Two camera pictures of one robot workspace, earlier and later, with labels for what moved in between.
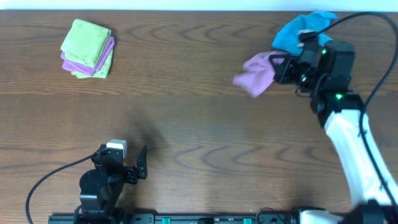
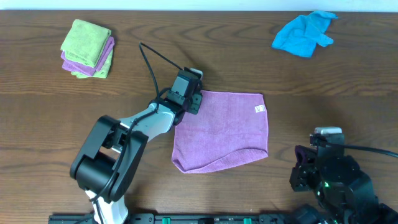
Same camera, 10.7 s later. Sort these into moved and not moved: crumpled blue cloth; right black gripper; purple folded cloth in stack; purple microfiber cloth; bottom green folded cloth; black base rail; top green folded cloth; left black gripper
Moved: purple microfiber cloth; right black gripper; left black gripper
Not moved: purple folded cloth in stack; black base rail; bottom green folded cloth; top green folded cloth; crumpled blue cloth
